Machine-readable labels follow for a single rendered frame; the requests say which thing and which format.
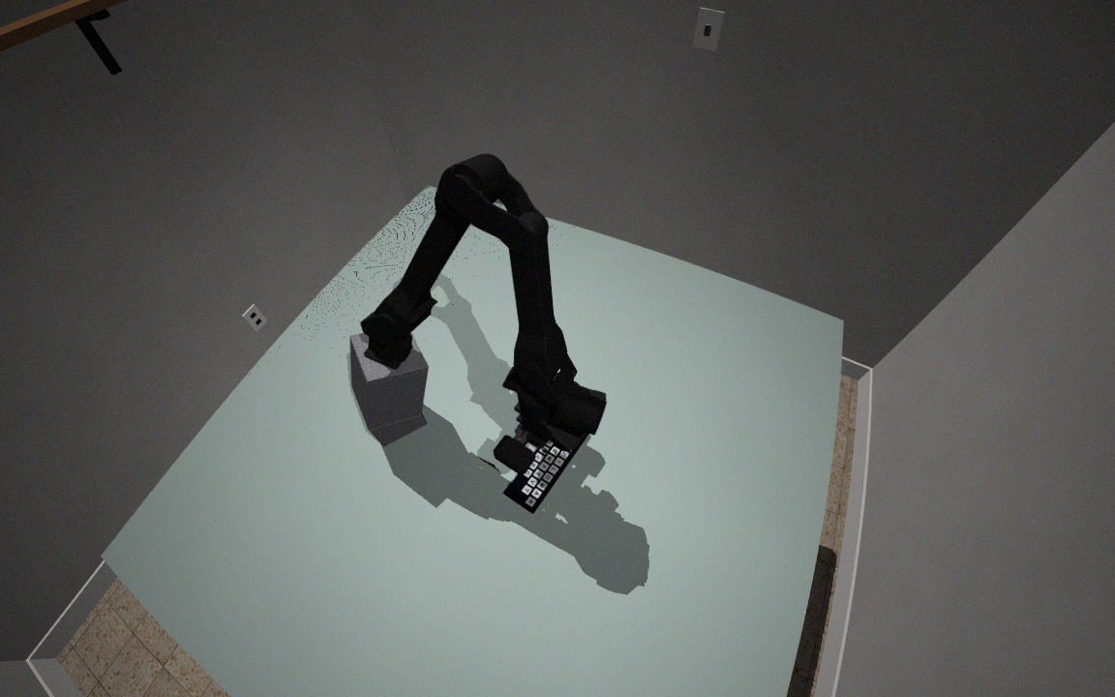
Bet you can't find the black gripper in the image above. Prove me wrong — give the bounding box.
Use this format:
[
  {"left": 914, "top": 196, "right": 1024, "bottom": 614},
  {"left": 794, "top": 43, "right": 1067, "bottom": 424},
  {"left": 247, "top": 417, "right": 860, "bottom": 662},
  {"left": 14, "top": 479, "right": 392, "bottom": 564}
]
[{"left": 494, "top": 404, "right": 555, "bottom": 474}]

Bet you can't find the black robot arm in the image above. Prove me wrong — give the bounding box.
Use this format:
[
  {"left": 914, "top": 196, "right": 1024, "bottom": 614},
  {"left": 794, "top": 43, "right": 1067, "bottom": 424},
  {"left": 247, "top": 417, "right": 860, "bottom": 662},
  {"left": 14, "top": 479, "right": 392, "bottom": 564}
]
[{"left": 361, "top": 154, "right": 607, "bottom": 452}]

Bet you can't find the black keyboard case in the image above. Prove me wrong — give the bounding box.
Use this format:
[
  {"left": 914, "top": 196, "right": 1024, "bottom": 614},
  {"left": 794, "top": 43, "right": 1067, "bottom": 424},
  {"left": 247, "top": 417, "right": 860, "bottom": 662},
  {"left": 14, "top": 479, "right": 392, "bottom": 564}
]
[{"left": 504, "top": 433, "right": 588, "bottom": 513}]

